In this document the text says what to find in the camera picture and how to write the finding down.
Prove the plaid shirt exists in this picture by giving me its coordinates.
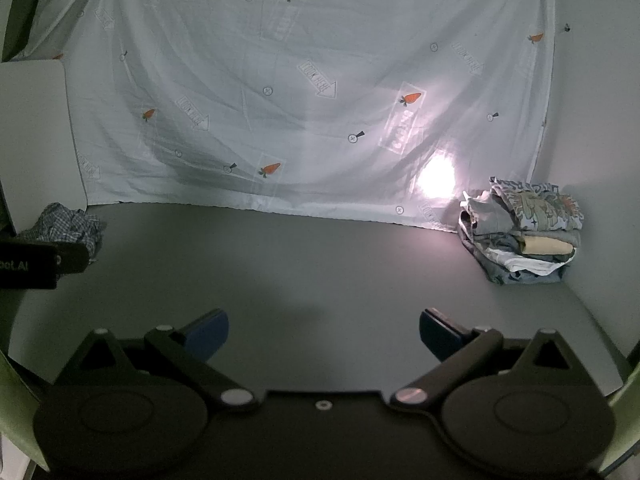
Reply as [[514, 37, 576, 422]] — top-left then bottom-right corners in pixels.
[[14, 202, 107, 264]]

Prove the carrot print sheet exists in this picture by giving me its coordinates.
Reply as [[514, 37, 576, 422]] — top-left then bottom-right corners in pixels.
[[15, 0, 559, 234]]

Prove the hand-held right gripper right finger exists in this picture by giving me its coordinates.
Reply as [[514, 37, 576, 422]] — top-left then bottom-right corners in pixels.
[[390, 309, 591, 411]]

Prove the light green bar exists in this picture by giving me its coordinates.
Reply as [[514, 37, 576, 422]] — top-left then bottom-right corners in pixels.
[[599, 354, 640, 477], [0, 349, 52, 477]]

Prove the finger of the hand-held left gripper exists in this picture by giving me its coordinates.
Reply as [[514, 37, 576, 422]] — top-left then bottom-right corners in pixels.
[[52, 244, 96, 275]]

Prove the stack of folded clothes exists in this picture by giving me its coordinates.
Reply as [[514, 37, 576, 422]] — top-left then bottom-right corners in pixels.
[[457, 175, 586, 287]]

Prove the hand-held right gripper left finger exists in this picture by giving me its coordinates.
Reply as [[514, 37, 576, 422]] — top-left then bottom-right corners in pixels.
[[52, 309, 261, 413]]

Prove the white board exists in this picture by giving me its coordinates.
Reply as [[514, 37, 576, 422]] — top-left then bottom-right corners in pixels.
[[0, 60, 92, 237]]

